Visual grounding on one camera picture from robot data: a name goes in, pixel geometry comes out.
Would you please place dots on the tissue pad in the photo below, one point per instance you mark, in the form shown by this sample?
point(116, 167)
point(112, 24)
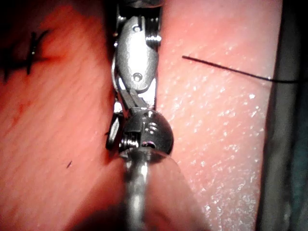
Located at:
point(216, 144)

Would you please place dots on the right arm needle driver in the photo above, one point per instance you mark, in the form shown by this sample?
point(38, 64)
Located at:
point(134, 55)

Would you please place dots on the left arm needle driver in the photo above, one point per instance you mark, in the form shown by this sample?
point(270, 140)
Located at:
point(154, 134)

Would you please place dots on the short black thread piece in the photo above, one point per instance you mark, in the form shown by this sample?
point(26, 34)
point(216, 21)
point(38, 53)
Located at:
point(69, 164)

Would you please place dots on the black stitching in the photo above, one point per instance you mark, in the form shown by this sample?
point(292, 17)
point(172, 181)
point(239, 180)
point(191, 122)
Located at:
point(33, 50)

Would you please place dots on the dark left arm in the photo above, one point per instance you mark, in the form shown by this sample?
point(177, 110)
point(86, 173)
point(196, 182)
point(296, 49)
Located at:
point(166, 192)

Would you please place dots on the dark right arm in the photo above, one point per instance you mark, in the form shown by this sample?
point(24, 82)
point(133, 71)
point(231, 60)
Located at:
point(142, 2)

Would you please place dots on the blue-green cloth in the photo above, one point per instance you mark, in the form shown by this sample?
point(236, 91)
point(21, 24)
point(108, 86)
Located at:
point(300, 180)

